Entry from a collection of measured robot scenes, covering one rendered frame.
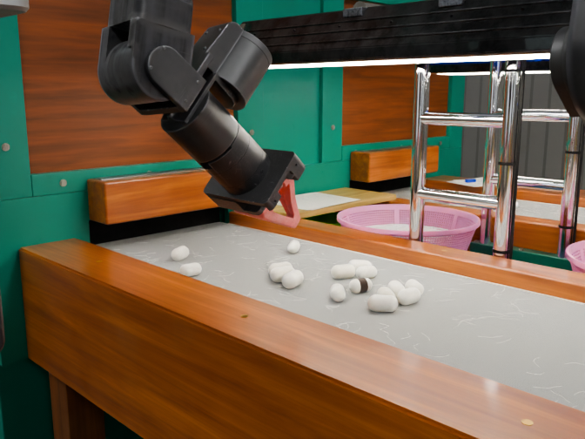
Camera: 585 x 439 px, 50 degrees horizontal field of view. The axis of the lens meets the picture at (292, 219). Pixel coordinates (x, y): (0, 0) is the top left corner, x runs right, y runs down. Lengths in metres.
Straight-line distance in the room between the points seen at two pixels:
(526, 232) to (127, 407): 0.77
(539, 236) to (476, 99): 1.50
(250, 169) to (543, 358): 0.35
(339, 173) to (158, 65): 0.99
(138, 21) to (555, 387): 0.48
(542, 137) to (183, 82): 2.10
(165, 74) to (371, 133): 1.09
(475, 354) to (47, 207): 0.70
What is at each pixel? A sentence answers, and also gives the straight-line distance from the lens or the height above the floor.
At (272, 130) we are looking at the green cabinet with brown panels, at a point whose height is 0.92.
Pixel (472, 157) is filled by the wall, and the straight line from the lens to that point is 2.69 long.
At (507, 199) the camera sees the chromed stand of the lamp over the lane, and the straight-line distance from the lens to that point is 0.96.
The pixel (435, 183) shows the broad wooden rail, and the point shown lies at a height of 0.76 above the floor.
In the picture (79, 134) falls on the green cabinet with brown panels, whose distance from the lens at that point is 1.10.
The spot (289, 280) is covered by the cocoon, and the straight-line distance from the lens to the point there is 0.84.
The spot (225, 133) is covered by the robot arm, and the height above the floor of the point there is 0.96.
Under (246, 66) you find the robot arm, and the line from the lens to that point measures 0.63.
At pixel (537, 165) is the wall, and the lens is 2.57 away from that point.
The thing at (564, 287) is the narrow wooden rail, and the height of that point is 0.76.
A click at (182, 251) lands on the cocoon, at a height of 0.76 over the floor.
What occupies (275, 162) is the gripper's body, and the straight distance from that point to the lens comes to 0.65.
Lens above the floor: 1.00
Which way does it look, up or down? 11 degrees down
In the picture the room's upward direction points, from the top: straight up
